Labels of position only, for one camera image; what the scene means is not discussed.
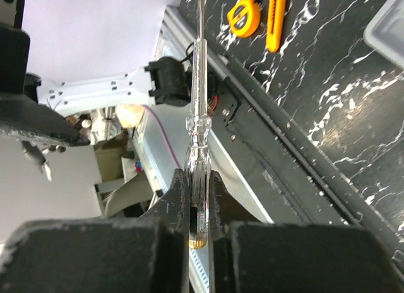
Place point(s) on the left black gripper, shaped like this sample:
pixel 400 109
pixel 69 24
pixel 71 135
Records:
pixel 21 117

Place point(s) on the orange utility knife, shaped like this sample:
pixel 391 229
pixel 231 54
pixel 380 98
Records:
pixel 276 13

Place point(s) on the orange tape measure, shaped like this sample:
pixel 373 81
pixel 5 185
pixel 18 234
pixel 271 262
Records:
pixel 244 18

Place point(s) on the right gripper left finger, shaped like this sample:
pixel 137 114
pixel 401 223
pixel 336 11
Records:
pixel 144 254

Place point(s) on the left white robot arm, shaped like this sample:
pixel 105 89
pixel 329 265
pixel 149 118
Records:
pixel 70 98

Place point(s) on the grey plastic tool case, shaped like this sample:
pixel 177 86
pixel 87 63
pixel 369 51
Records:
pixel 384 33

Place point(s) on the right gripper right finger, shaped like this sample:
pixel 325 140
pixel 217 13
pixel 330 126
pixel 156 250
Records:
pixel 247 255

